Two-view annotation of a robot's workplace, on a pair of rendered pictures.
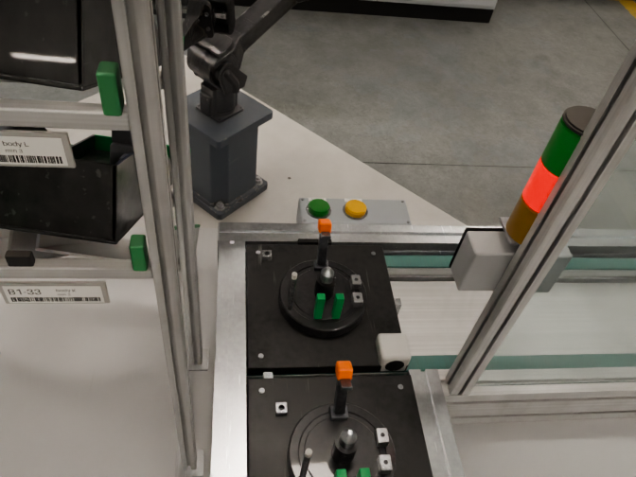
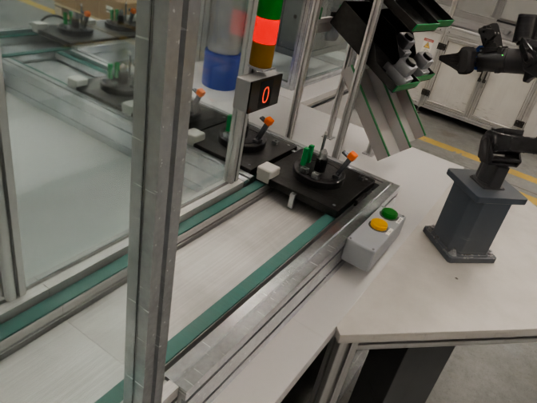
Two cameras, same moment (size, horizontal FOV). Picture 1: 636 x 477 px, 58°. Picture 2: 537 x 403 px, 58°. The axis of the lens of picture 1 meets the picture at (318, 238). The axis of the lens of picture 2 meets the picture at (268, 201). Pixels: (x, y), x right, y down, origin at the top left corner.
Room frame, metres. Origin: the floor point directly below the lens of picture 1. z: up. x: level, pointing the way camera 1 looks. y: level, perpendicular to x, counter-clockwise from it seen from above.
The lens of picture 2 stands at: (1.21, -0.99, 1.55)
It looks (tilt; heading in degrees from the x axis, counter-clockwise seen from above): 31 degrees down; 130
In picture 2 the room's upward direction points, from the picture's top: 12 degrees clockwise
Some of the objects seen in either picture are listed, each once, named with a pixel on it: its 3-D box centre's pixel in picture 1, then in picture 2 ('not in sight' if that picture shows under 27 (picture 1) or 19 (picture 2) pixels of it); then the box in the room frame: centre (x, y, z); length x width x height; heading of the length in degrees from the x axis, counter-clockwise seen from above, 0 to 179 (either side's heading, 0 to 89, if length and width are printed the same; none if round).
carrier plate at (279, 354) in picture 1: (321, 303); (316, 179); (0.55, -0.02, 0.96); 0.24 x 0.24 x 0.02; 12
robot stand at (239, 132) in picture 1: (220, 150); (471, 216); (0.89, 0.22, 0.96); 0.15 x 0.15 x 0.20; 58
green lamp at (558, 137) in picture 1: (575, 146); (270, 4); (0.48, -0.23, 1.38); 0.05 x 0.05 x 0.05
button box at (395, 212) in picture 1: (352, 221); (375, 236); (0.78, -0.06, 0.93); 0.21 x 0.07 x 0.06; 102
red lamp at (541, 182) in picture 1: (555, 184); (266, 29); (0.48, -0.23, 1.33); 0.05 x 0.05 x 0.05
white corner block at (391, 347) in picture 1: (392, 352); (268, 173); (0.48, -0.14, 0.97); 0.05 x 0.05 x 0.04; 12
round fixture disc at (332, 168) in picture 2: (323, 296); (318, 173); (0.55, -0.02, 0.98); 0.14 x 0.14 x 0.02
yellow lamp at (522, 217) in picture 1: (536, 217); (262, 53); (0.48, -0.23, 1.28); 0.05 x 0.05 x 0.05
